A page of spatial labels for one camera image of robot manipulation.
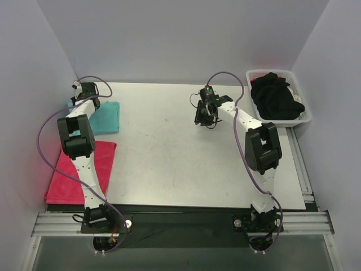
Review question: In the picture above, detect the teal t shirt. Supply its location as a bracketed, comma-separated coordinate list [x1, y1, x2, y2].
[67, 100, 121, 136]

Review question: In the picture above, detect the black t shirt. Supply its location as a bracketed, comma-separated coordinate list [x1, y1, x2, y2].
[250, 72, 305, 120]

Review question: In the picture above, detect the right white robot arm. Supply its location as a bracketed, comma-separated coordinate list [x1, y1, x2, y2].
[195, 85, 282, 230]

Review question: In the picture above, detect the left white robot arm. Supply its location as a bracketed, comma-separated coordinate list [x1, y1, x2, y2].
[57, 82, 114, 233]

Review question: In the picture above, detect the white garment in basket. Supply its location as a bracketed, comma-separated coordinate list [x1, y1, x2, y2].
[288, 86, 302, 104]

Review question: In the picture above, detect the folded pink t shirt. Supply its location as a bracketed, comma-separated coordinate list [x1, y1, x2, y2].
[45, 141, 117, 205]

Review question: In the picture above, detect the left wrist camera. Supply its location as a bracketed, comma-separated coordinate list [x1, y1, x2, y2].
[72, 80, 82, 97]

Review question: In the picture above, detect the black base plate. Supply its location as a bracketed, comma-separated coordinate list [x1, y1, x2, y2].
[80, 203, 285, 249]

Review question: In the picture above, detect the aluminium right side rail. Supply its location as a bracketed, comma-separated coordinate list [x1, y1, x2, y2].
[286, 128, 320, 212]

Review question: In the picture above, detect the aluminium rail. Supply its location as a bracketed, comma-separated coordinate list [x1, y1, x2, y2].
[32, 212, 334, 237]
[286, 128, 320, 212]

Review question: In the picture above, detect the aluminium front rail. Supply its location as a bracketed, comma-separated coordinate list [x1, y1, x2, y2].
[32, 212, 334, 237]

